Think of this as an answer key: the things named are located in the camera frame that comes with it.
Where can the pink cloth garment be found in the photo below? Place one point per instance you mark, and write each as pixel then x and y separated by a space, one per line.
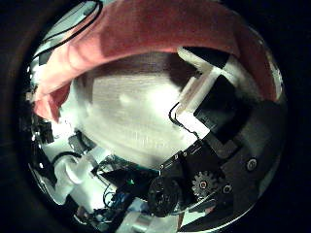
pixel 145 29

